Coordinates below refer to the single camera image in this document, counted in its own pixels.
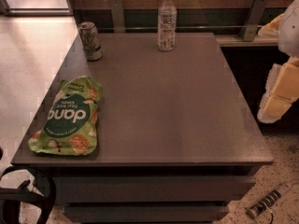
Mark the upper grey drawer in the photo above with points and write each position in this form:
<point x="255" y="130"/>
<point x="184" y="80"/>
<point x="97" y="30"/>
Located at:
<point x="152" y="189"/>

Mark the grey drawer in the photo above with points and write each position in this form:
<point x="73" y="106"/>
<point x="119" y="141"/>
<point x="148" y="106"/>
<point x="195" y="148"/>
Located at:
<point x="152" y="189"/>
<point x="145" y="214"/>

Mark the silver soda can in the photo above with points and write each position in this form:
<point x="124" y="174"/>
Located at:
<point x="90" y="41"/>

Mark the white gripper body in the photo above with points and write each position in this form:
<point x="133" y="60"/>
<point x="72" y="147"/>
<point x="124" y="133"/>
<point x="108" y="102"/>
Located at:
<point x="290" y="32"/>

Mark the lower grey drawer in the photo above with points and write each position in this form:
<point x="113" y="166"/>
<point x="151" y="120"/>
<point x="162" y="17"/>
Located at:
<point x="145" y="214"/>

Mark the clear plastic water bottle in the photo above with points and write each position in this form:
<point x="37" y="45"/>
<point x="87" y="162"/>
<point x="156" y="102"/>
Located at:
<point x="167" y="20"/>

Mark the left metal bracket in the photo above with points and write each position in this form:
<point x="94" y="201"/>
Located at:
<point x="117" y="14"/>

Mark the green rice chip bag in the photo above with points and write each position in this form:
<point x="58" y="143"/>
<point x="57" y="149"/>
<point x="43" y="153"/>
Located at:
<point x="70" y="128"/>

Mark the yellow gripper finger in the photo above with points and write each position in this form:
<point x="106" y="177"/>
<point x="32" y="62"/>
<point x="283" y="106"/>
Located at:
<point x="271" y="28"/>
<point x="281" y="91"/>

